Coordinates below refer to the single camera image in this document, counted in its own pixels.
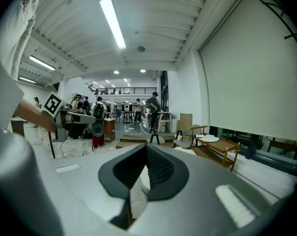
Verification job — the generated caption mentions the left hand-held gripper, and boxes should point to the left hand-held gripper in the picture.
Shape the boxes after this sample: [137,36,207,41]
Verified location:
[41,91,97,143]

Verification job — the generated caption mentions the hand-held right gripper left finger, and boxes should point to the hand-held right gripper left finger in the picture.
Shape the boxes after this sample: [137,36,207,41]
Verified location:
[97,143,147,231]

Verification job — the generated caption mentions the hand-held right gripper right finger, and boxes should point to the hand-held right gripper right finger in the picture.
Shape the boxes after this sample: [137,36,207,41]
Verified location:
[146,143,190,202]

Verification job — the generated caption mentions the person's left forearm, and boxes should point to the person's left forearm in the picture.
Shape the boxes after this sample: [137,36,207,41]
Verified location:
[14,98,56,133]

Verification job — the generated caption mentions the wooden cabinet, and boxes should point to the wooden cabinet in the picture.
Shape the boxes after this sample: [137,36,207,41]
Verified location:
[103,118,116,144]

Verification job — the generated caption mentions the grey chair black legs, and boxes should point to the grey chair black legs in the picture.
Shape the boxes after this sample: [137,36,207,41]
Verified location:
[139,122,165,145]
[173,129,196,149]

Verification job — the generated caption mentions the black high table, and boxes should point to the black high table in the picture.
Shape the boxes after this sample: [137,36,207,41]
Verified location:
[122,111,135,124]

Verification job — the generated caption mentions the low wooden platform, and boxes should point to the low wooden platform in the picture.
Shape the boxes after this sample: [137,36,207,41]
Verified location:
[115,135,178,149]

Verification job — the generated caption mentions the black balcony railing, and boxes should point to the black balcony railing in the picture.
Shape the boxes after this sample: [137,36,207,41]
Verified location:
[86,82,158,95]

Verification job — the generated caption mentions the wooden shelf cart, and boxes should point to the wooden shelf cart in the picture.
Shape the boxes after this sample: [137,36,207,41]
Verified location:
[187,125,240,172]

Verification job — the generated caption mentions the small white table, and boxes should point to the small white table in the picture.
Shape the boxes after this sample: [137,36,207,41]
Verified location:
[157,111,174,133]

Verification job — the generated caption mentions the brown desk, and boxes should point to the brown desk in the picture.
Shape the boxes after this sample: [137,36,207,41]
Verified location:
[10,118,26,138]

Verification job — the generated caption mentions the long ceiling tube light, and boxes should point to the long ceiling tube light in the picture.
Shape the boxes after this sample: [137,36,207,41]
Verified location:
[99,0,127,50]
[18,76,37,84]
[29,55,56,71]

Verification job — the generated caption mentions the person's white t-shirt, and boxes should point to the person's white t-shirt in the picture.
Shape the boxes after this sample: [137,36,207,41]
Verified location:
[0,0,47,132]

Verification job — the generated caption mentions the white roller blind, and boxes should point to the white roller blind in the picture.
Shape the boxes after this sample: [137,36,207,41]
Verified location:
[199,0,297,142]

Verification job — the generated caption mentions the black coat rack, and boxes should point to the black coat rack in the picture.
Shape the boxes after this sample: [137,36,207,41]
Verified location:
[246,0,297,61]

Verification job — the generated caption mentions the thin floor cable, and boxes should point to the thin floor cable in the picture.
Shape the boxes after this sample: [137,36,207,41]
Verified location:
[59,141,94,158]

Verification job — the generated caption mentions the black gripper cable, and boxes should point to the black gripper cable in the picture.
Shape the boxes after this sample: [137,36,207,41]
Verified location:
[47,130,56,159]

